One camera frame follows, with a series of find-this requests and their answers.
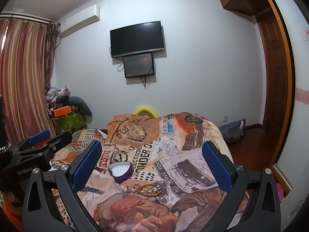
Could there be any orange braided bracelet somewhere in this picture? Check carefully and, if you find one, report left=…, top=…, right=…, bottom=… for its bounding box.
left=132, top=183, right=164, bottom=198

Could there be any purple heart-shaped jewelry box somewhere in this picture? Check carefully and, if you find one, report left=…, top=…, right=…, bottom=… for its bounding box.
left=108, top=161, right=134, bottom=184

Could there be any orange shoe box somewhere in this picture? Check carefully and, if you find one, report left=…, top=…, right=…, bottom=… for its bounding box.
left=52, top=106, right=72, bottom=118

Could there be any pile of clothes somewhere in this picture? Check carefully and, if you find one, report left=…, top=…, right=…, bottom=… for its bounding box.
left=45, top=86, right=71, bottom=102

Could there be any dark green plush pillow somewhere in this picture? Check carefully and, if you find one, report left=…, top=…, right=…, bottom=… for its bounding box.
left=68, top=96, right=92, bottom=116

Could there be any dark bag on floor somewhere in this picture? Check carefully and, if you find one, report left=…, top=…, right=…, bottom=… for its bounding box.
left=219, top=118, right=246, bottom=144

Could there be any white sliding wardrobe door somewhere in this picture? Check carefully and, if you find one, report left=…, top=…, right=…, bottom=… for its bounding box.
left=263, top=0, right=309, bottom=194

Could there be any newspaper print bed blanket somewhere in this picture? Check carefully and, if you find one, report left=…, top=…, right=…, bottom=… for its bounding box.
left=50, top=112, right=230, bottom=231

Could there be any striped red curtain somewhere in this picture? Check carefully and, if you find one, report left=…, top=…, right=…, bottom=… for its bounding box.
left=1, top=18, right=59, bottom=145

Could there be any yellow curved headrest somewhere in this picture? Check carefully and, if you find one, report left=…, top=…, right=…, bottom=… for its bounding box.
left=134, top=106, right=159, bottom=118

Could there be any brown wooden door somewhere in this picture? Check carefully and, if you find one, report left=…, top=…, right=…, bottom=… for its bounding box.
left=256, top=7, right=287, bottom=165

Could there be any small black wall monitor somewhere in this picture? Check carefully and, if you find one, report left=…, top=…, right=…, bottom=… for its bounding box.
left=123, top=53, right=154, bottom=78

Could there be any white wall air conditioner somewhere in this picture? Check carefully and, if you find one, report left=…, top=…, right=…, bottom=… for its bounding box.
left=60, top=5, right=101, bottom=37

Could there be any large black wall television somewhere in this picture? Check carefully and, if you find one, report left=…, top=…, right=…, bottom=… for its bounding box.
left=110, top=21, right=165, bottom=58

